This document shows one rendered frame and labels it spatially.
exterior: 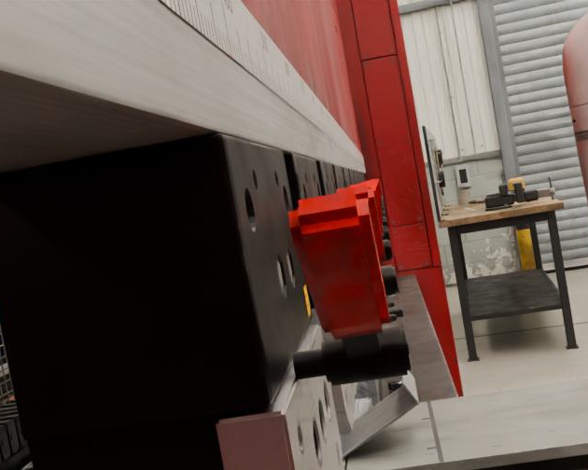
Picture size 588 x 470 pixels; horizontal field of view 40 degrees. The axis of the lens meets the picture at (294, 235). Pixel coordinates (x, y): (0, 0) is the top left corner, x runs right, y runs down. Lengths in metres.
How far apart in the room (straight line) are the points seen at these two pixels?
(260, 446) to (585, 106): 0.91
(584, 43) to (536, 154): 7.22
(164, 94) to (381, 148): 2.71
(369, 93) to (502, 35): 5.55
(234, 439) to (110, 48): 0.14
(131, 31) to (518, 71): 8.20
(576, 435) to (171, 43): 0.57
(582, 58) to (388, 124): 1.83
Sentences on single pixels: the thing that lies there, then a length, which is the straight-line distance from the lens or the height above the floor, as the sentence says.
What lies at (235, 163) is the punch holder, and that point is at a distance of 0.25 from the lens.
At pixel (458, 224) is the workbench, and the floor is 0.87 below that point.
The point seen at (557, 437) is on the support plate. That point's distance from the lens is 0.72.
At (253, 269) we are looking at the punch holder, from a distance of 0.25.
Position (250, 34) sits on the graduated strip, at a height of 1.31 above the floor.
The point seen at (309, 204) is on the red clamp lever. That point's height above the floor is 1.23.
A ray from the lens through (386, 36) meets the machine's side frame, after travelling 2.93.
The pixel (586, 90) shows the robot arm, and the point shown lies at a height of 1.30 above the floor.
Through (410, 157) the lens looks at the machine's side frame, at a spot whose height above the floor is 1.29.
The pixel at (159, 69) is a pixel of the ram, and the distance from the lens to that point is 0.19.
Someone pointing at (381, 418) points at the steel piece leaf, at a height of 1.03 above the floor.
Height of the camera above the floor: 1.24
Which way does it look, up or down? 3 degrees down
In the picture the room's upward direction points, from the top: 10 degrees counter-clockwise
